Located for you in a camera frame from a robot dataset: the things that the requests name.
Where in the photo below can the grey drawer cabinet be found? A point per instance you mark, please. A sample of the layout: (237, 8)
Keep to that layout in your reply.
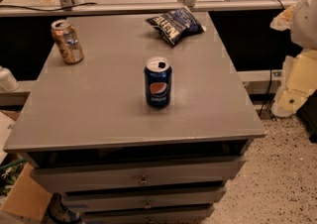
(89, 133)

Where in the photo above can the top drawer knob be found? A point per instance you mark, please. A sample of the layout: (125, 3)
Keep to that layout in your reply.
(143, 181)

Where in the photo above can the grey metal railing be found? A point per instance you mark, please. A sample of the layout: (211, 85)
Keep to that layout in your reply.
(90, 8)

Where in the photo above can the orange soda can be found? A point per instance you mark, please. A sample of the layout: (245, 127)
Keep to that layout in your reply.
(67, 41)

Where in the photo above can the cardboard box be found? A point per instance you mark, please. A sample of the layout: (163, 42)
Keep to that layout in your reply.
(27, 202)

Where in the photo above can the blue chip bag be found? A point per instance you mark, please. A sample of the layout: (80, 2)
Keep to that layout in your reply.
(175, 24)

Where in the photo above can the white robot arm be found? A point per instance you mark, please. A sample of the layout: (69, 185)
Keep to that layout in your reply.
(299, 73)

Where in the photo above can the blue Pepsi can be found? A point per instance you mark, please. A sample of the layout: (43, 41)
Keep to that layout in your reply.
(158, 74)

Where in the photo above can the drawer knob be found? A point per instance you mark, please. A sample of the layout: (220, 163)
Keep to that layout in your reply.
(143, 181)
(148, 205)

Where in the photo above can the middle drawer knob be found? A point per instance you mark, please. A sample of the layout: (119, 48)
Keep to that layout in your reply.
(148, 205)

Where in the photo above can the white cylinder at left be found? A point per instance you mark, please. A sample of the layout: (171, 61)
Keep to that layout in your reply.
(7, 80)

